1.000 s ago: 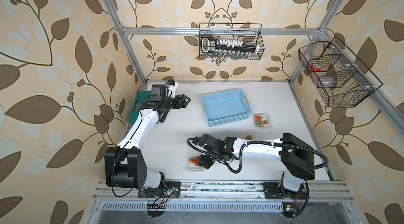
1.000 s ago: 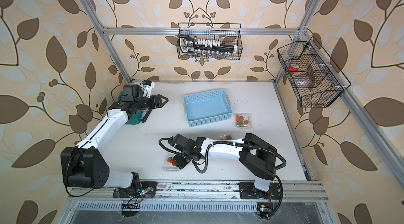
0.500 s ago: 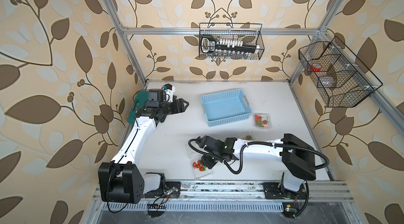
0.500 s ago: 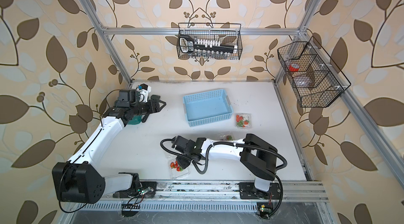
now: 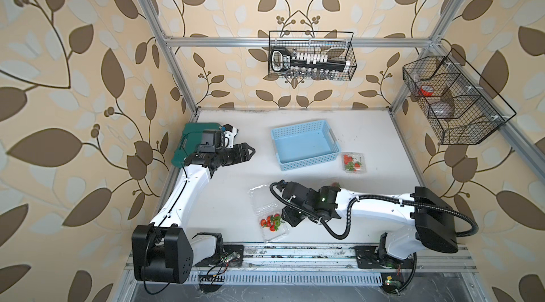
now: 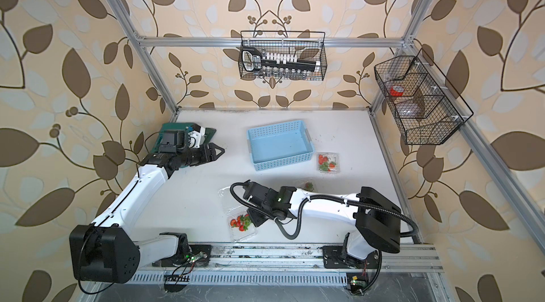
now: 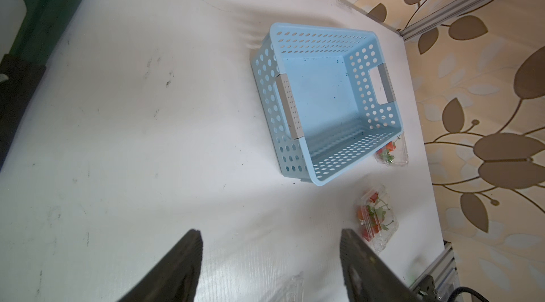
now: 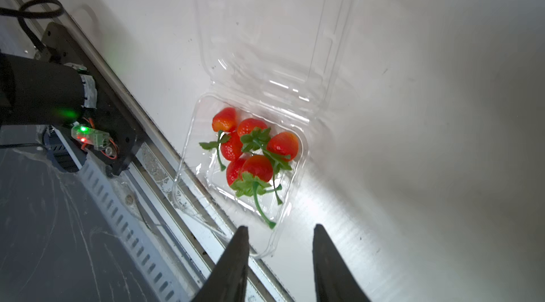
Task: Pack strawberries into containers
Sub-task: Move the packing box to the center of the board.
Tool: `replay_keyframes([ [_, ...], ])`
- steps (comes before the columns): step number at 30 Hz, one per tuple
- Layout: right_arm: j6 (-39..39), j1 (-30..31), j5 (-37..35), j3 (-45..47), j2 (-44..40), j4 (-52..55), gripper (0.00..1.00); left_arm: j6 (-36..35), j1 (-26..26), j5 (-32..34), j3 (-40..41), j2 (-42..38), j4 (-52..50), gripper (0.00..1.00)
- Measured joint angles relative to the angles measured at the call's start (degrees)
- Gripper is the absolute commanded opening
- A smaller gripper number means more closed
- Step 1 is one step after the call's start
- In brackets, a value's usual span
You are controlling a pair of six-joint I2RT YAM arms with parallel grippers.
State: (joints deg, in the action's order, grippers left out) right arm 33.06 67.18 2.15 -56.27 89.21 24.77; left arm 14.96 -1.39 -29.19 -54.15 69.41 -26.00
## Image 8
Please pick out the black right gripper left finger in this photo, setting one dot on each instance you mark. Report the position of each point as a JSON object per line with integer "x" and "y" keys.
{"x": 228, "y": 279}

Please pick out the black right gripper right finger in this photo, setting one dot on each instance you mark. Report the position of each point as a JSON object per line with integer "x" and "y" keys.
{"x": 333, "y": 279}

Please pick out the strawberry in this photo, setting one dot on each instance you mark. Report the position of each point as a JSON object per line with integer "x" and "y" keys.
{"x": 251, "y": 157}

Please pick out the clear clamshell container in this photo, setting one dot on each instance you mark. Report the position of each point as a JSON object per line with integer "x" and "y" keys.
{"x": 271, "y": 60}

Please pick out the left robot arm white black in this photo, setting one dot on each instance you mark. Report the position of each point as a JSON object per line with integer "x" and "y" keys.
{"x": 42, "y": 93}

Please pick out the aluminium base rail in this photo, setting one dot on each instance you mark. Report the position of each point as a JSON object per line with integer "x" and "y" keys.
{"x": 144, "y": 188}

